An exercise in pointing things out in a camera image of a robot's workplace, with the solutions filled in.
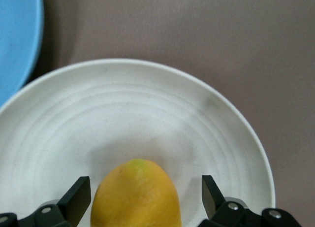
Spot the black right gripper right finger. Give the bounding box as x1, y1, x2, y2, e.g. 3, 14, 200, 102
198, 175, 300, 227

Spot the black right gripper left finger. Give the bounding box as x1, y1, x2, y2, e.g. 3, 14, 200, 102
0, 176, 92, 227

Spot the yellow lemon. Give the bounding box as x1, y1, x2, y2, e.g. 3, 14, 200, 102
90, 158, 183, 227

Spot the beige round plate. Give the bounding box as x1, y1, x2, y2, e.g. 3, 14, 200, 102
0, 58, 276, 227

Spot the brown table cover sheet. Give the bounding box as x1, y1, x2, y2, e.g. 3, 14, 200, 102
29, 0, 315, 227

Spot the blue round plate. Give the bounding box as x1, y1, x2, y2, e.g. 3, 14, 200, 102
0, 0, 45, 107

